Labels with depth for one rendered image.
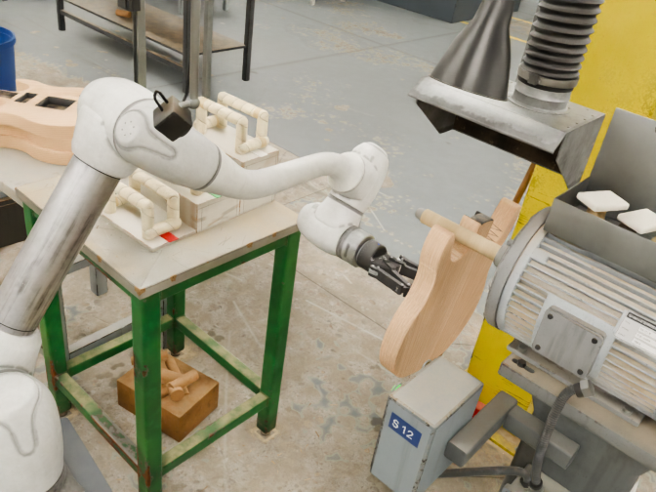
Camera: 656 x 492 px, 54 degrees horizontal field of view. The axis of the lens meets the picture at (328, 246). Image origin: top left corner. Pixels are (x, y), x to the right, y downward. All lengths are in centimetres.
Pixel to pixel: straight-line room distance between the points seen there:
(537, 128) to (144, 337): 106
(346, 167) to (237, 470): 126
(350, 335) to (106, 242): 149
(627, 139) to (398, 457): 67
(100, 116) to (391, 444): 80
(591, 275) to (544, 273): 7
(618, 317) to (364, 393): 171
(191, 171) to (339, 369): 172
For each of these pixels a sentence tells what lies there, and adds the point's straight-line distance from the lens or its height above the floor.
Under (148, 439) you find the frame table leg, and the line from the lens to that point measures 197.
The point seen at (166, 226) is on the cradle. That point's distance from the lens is 174.
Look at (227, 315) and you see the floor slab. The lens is 298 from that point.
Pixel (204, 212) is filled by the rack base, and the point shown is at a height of 99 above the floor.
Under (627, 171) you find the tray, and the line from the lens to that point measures 122.
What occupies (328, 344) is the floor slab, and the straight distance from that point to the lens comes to 289.
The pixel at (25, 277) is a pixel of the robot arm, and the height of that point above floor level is 108.
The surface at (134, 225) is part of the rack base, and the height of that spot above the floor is 94.
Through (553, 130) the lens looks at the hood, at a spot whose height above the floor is 152.
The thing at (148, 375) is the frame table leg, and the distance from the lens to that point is 179.
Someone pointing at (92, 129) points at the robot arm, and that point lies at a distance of 130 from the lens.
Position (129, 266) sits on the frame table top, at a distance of 166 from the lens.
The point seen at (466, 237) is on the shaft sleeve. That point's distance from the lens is 130.
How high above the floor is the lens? 188
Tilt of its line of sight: 32 degrees down
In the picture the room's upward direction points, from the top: 9 degrees clockwise
